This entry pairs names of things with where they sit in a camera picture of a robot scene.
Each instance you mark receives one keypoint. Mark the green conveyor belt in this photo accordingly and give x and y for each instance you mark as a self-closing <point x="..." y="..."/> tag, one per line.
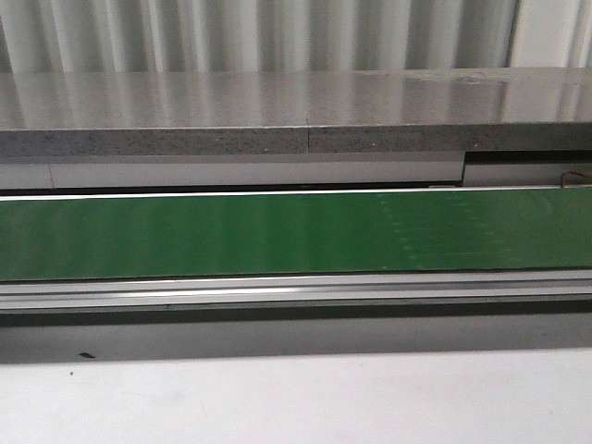
<point x="294" y="233"/>

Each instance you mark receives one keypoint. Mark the grey stone counter slab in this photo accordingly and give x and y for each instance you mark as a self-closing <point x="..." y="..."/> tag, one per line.
<point x="186" y="113"/>

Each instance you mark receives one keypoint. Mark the white curtain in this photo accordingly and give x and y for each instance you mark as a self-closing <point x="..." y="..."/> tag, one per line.
<point x="291" y="36"/>

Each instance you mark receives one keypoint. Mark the aluminium conveyor frame rail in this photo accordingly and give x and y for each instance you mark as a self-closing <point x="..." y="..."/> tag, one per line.
<point x="481" y="285"/>

